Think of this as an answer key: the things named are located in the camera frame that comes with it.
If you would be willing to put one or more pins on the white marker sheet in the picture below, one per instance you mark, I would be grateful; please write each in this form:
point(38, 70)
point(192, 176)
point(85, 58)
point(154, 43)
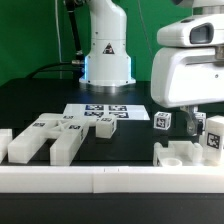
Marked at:
point(123, 112)

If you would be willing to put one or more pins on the white front rail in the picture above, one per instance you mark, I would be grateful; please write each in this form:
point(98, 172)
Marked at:
point(75, 179)

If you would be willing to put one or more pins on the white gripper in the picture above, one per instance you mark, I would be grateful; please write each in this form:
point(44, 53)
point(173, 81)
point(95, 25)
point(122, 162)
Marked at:
point(185, 78)

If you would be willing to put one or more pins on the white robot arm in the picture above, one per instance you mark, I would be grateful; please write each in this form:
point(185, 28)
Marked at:
point(108, 66)

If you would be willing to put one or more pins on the white block left edge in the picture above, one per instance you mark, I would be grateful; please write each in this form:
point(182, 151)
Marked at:
point(5, 139)

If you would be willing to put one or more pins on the white chair seat part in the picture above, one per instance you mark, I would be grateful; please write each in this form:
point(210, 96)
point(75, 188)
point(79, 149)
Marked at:
point(177, 153)

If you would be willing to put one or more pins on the white tagged cube far right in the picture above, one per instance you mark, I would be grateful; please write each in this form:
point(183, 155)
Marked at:
point(201, 120)

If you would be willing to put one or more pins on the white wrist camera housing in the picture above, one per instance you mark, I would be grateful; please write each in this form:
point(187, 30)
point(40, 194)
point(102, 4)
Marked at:
point(194, 31)

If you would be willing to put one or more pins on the white chair back frame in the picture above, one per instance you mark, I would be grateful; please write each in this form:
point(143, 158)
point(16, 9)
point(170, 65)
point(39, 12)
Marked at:
point(67, 132)

